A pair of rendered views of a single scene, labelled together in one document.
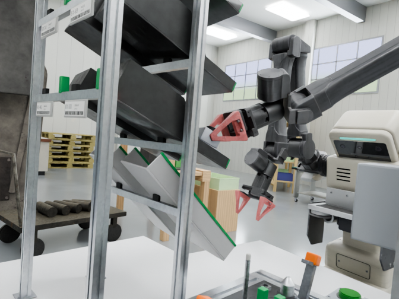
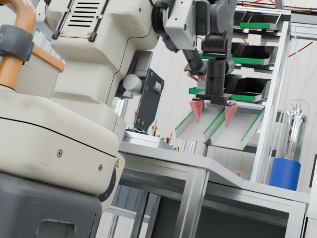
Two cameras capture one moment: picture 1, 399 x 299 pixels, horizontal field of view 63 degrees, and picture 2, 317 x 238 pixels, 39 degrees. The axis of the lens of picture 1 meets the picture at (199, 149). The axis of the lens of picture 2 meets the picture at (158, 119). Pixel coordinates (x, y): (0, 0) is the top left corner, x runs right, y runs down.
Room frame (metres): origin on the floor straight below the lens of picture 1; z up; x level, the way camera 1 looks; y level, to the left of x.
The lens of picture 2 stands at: (2.26, -0.93, 0.69)
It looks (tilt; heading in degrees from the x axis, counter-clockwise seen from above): 11 degrees up; 154
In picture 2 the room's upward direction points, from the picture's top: 14 degrees clockwise
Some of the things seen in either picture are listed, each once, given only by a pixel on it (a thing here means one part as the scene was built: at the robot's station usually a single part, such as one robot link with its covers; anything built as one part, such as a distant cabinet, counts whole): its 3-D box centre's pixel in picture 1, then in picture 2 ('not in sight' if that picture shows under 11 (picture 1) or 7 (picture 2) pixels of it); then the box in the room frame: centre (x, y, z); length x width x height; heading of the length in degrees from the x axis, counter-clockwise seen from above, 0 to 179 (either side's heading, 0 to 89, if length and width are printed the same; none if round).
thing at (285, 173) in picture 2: not in sight; (282, 184); (0.36, 0.84, 0.99); 0.16 x 0.16 x 0.27
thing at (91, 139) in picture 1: (67, 149); not in sight; (9.72, 3.98, 0.50); 1.40 x 0.96 x 0.99; 127
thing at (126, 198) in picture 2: not in sight; (144, 200); (-1.39, 0.90, 0.73); 0.62 x 0.42 x 0.23; 44
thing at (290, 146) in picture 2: not in sight; (293, 129); (0.36, 0.84, 1.32); 0.14 x 0.14 x 0.38
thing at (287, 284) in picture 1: (287, 285); not in sight; (0.48, -0.15, 1.04); 0.02 x 0.02 x 0.03
